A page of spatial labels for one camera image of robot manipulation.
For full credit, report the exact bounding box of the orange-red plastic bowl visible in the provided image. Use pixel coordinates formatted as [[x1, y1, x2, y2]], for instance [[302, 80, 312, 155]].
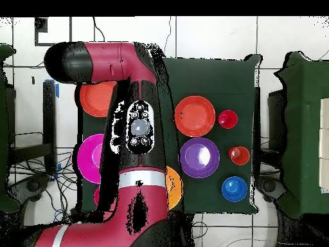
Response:
[[173, 95, 217, 138], [78, 80, 118, 118]]

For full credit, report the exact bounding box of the large magenta plastic bowl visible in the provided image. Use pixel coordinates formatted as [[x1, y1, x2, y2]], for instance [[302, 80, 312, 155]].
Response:
[[76, 133, 105, 185]]

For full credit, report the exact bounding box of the purple plastic bowl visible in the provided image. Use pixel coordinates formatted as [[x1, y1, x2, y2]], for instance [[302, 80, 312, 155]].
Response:
[[179, 136, 221, 179]]

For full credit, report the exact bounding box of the orange plastic bowl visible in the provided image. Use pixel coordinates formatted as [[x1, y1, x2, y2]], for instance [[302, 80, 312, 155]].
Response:
[[165, 165, 184, 211]]

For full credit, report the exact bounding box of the red plastic cup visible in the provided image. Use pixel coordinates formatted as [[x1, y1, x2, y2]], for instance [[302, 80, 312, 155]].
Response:
[[217, 109, 239, 129]]

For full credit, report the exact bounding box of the orange plastic cup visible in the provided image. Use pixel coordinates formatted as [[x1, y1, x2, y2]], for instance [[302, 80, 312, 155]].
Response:
[[228, 145, 251, 166]]

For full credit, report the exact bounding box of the dark green table cloth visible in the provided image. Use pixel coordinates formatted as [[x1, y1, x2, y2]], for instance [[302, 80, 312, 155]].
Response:
[[77, 57, 263, 215]]

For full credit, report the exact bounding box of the small dark blue bowl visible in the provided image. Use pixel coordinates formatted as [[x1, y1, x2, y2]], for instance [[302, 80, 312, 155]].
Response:
[[221, 176, 248, 203]]

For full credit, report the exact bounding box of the neighbouring green cloth table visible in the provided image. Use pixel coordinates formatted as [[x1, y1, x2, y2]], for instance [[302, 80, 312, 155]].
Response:
[[0, 43, 17, 213], [273, 51, 329, 219]]

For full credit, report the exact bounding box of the white panel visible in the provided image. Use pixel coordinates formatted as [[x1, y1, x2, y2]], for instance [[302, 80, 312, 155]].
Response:
[[318, 97, 329, 194]]

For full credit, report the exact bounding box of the black stand frame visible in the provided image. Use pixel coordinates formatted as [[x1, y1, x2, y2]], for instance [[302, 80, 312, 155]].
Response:
[[7, 80, 58, 174]]

